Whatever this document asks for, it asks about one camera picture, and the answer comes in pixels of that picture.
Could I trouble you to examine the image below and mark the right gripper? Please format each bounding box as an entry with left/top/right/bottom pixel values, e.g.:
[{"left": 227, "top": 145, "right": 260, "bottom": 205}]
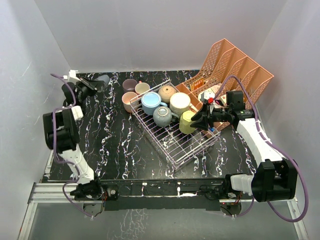
[{"left": 189, "top": 103, "right": 232, "bottom": 131}]

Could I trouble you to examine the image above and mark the purple cable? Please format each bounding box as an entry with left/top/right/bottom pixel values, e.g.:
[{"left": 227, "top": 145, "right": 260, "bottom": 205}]
[
  {"left": 49, "top": 73, "right": 93, "bottom": 218},
  {"left": 214, "top": 74, "right": 310, "bottom": 223}
]

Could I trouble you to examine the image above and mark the white wire dish rack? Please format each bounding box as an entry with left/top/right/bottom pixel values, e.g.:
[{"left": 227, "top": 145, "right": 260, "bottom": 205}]
[{"left": 132, "top": 80, "right": 221, "bottom": 170}]

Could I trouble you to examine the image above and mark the black front rail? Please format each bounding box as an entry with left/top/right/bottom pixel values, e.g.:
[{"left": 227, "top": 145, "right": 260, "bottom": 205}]
[{"left": 69, "top": 177, "right": 253, "bottom": 212}]

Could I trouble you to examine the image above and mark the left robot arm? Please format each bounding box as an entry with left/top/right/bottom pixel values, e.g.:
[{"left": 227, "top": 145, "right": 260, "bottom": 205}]
[{"left": 42, "top": 74, "right": 110, "bottom": 200}]

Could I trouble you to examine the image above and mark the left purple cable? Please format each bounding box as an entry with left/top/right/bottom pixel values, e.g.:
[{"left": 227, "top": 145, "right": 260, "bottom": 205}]
[{"left": 49, "top": 73, "right": 93, "bottom": 218}]

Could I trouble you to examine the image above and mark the pink mug white inside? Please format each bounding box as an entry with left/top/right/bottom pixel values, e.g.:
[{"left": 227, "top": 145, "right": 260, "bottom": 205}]
[{"left": 134, "top": 82, "right": 150, "bottom": 95}]

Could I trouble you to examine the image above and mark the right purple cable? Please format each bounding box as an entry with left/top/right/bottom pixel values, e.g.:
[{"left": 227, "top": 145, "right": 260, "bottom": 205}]
[{"left": 214, "top": 74, "right": 310, "bottom": 223}]

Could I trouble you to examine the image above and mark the beige round mug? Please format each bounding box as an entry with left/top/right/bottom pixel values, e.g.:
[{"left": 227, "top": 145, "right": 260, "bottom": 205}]
[{"left": 158, "top": 85, "right": 177, "bottom": 104}]

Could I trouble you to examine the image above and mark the peach desk organizer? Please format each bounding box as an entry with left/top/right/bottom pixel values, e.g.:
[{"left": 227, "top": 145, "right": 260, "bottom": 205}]
[{"left": 173, "top": 38, "right": 275, "bottom": 139}]

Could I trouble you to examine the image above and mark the yellow-green mug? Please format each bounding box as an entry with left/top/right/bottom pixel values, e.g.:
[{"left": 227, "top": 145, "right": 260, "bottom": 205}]
[{"left": 179, "top": 110, "right": 196, "bottom": 135}]

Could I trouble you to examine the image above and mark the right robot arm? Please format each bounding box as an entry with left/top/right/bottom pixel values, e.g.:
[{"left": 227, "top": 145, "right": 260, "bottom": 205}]
[{"left": 191, "top": 90, "right": 298, "bottom": 202}]

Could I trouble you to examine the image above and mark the grey mug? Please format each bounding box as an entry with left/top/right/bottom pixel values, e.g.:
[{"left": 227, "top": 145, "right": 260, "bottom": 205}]
[{"left": 153, "top": 106, "right": 180, "bottom": 128}]

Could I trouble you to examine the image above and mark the purple mug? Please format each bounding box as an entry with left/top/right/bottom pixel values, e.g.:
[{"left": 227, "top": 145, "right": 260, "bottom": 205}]
[{"left": 122, "top": 79, "right": 138, "bottom": 93}]

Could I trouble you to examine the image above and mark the small grey-blue cup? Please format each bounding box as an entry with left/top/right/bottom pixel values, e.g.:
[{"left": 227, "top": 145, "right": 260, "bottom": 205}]
[{"left": 95, "top": 74, "right": 110, "bottom": 89}]

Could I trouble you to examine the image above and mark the light blue mug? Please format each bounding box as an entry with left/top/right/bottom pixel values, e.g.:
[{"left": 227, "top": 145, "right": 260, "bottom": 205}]
[{"left": 141, "top": 92, "right": 168, "bottom": 116}]

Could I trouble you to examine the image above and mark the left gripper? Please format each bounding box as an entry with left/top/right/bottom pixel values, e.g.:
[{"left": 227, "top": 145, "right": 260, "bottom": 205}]
[{"left": 77, "top": 76, "right": 105, "bottom": 103}]

